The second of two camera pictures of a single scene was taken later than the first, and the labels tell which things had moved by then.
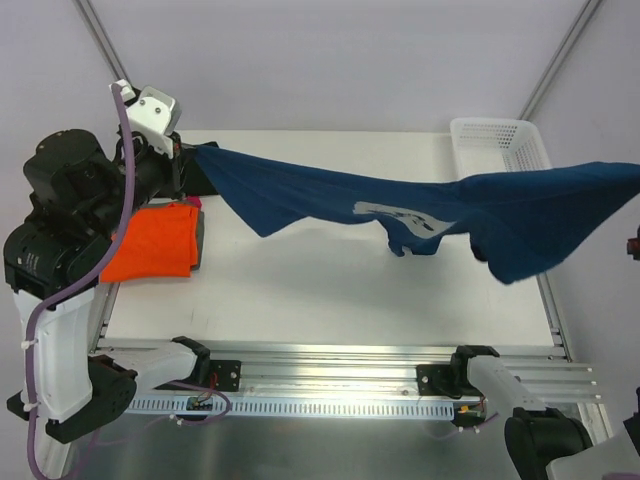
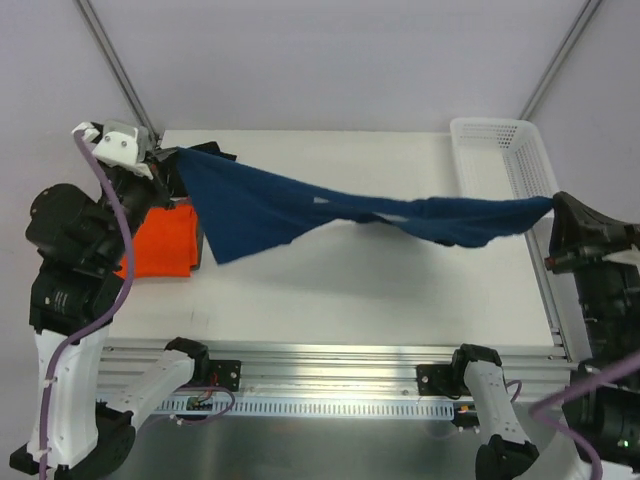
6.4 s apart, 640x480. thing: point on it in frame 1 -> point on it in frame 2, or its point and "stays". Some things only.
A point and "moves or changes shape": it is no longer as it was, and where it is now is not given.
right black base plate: x=435 y=380 stays
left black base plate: x=228 y=374 stays
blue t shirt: x=519 y=221 moves or changes shape
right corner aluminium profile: x=586 y=15 stays
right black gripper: x=635 y=245 -> x=578 y=240
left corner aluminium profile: x=103 y=40 stays
